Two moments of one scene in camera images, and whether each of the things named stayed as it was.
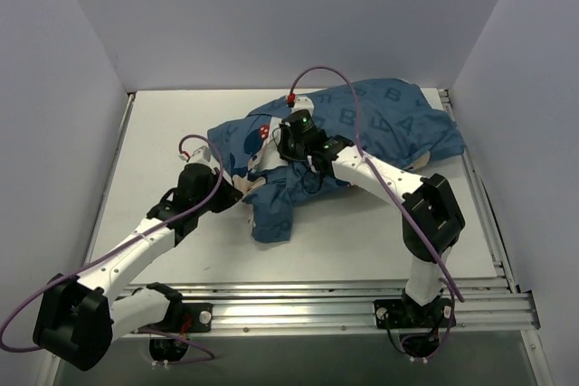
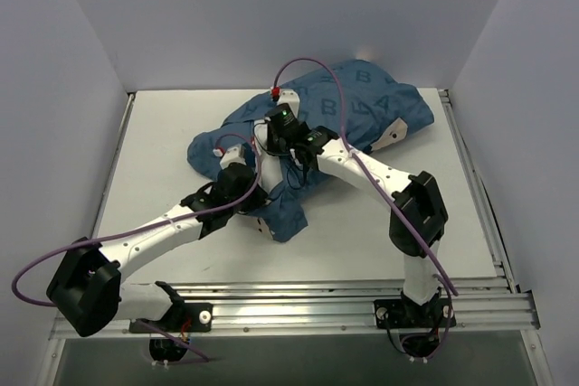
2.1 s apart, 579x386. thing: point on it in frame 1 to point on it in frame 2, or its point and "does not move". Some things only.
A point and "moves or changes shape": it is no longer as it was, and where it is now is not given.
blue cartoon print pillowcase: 281,149 moves or changes shape
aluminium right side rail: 484,201 does not move
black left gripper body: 227,193 to 232,174
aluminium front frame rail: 328,308 does not move
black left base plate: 196,317 does not move
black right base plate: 403,314 does not move
